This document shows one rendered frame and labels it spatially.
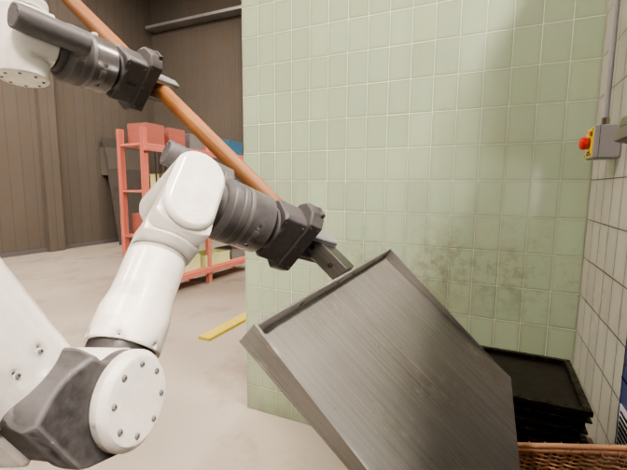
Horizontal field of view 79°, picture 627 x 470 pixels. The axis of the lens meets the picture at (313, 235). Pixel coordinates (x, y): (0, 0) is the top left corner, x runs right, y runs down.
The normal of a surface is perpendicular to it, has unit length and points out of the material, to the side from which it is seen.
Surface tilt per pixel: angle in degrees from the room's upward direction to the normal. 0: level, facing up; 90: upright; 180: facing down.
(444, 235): 90
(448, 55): 90
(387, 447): 40
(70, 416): 84
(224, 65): 90
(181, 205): 63
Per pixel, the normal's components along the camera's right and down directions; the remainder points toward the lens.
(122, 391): 0.96, -0.07
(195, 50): -0.40, 0.11
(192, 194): 0.67, -0.37
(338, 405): 0.59, -0.72
